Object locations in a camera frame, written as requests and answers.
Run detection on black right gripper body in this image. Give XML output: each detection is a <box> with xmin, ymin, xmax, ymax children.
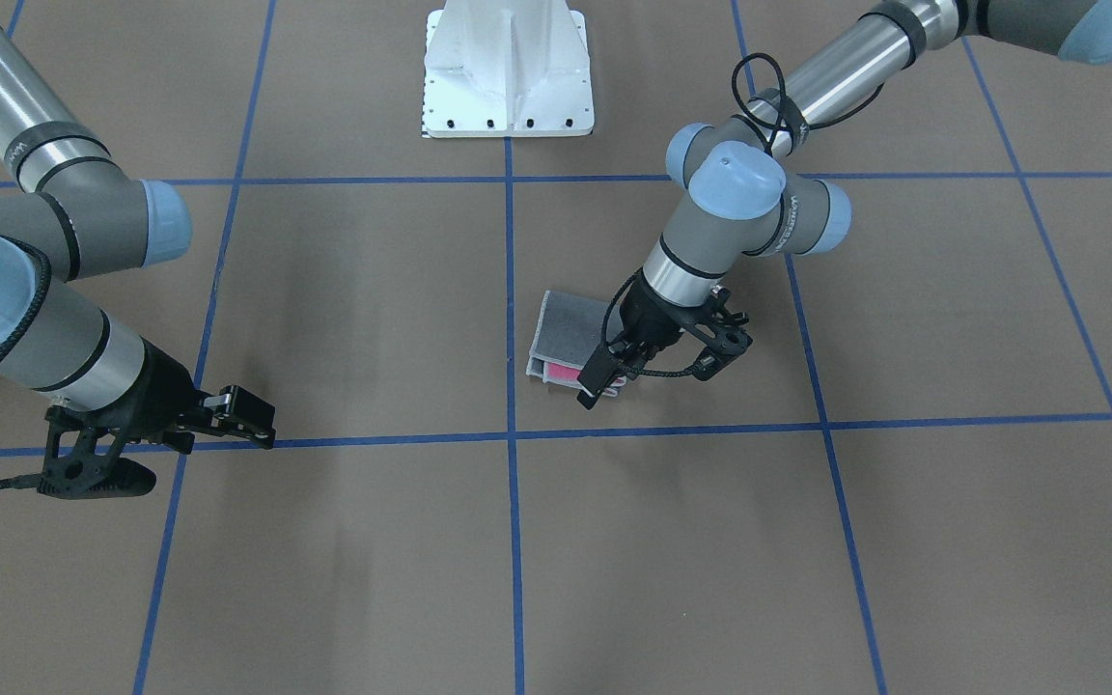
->
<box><xmin>83</xmin><ymin>342</ymin><xmax>221</xmax><ymax>454</ymax></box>

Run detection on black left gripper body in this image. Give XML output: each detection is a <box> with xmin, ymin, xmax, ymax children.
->
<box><xmin>604</xmin><ymin>280</ymin><xmax>709</xmax><ymax>374</ymax></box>

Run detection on pink and grey towel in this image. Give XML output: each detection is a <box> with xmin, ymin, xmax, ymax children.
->
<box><xmin>526</xmin><ymin>290</ymin><xmax>623</xmax><ymax>390</ymax></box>

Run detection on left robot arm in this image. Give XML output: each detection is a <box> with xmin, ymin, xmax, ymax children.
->
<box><xmin>577</xmin><ymin>1</ymin><xmax>1112</xmax><ymax>409</ymax></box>

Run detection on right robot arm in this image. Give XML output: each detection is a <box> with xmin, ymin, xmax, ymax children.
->
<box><xmin>0</xmin><ymin>24</ymin><xmax>275</xmax><ymax>454</ymax></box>

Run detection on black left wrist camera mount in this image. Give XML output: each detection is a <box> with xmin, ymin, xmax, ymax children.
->
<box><xmin>676</xmin><ymin>286</ymin><xmax>753</xmax><ymax>381</ymax></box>

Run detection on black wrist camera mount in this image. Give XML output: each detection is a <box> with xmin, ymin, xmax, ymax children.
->
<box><xmin>37</xmin><ymin>405</ymin><xmax>157</xmax><ymax>500</ymax></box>
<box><xmin>676</xmin><ymin>286</ymin><xmax>753</xmax><ymax>381</ymax></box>

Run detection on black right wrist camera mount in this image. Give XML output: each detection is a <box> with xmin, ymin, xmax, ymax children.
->
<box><xmin>37</xmin><ymin>405</ymin><xmax>157</xmax><ymax>500</ymax></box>

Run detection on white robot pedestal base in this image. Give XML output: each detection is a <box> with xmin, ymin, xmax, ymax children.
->
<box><xmin>421</xmin><ymin>1</ymin><xmax>596</xmax><ymax>138</ymax></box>

